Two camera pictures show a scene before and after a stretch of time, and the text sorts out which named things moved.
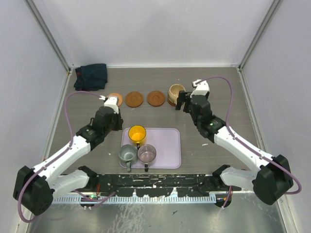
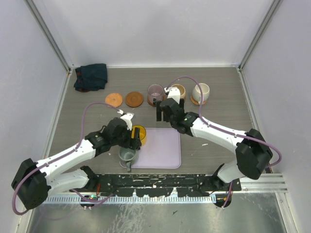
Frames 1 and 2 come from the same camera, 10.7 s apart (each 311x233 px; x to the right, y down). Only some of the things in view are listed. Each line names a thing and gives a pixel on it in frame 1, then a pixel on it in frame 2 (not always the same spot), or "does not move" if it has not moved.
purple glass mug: x=146 y=153 → x=155 y=91
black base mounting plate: x=151 y=185 does not move
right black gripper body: x=197 y=122 → x=181 y=104
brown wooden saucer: x=156 y=98 does not move
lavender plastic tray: x=167 y=142 does not move
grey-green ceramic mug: x=128 y=154 does not move
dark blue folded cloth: x=92 y=77 does not move
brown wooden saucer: x=134 y=99 does not move
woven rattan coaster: x=120 y=99 does not move
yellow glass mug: x=137 y=135 does not move
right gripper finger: x=181 y=98 → x=159 y=112
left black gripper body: x=115 y=124 → x=124 y=140
